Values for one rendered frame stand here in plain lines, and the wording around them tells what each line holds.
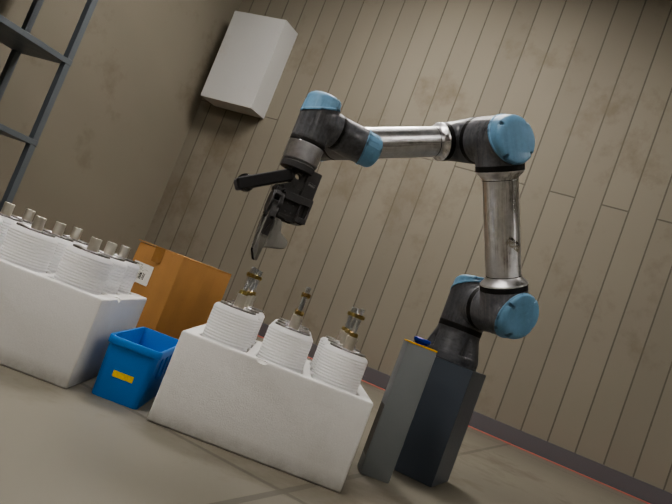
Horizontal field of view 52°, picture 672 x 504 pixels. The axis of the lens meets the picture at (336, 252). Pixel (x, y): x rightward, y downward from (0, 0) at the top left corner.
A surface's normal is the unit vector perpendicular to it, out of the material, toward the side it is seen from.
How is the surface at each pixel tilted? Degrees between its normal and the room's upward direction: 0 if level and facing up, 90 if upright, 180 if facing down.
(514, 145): 83
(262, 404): 90
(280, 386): 90
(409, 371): 90
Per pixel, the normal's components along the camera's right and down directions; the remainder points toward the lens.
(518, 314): 0.47, 0.24
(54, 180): 0.85, 0.30
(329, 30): -0.37, -0.22
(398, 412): 0.05, -0.06
